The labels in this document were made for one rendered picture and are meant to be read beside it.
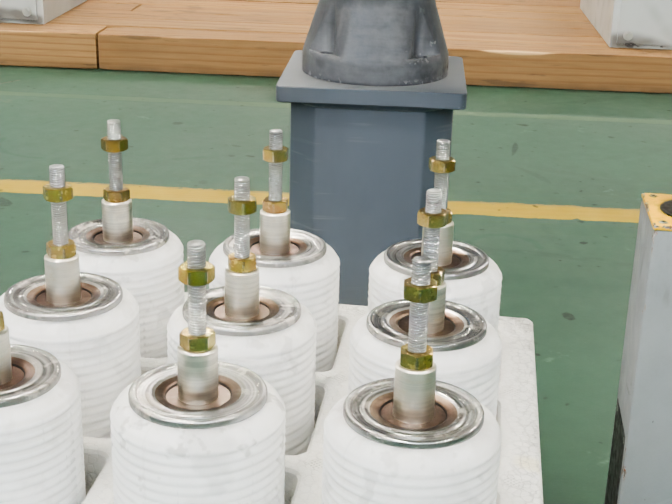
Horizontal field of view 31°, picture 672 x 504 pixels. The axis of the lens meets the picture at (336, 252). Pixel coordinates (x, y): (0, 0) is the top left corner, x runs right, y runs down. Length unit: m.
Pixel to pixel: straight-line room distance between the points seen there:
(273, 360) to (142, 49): 1.97
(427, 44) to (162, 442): 0.67
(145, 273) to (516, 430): 0.28
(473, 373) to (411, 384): 0.11
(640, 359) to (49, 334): 0.38
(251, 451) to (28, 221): 1.12
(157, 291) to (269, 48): 1.78
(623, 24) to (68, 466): 2.15
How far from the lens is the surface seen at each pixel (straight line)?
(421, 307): 0.62
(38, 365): 0.70
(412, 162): 1.20
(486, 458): 0.63
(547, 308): 1.46
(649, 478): 0.86
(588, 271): 1.59
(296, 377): 0.75
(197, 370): 0.65
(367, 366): 0.73
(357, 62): 1.18
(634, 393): 0.82
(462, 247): 0.89
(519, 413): 0.81
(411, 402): 0.64
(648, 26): 2.71
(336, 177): 1.20
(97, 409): 0.79
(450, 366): 0.72
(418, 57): 1.21
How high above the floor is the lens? 0.56
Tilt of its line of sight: 20 degrees down
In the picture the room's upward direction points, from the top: 2 degrees clockwise
